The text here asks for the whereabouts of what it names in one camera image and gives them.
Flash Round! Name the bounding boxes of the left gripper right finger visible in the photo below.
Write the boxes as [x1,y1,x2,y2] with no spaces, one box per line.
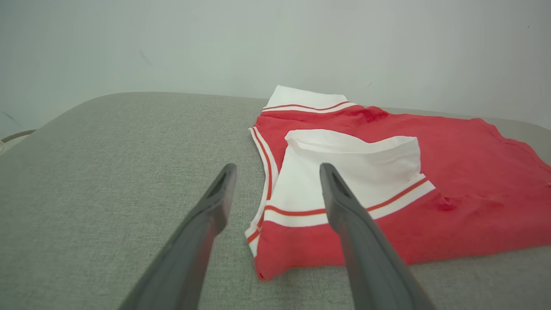
[320,163,437,310]

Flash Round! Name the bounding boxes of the red jersey white striped trim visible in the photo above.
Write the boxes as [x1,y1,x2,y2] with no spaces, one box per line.
[245,85,551,281]

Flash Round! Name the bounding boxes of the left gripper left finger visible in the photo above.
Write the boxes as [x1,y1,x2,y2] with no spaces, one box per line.
[121,163,238,310]

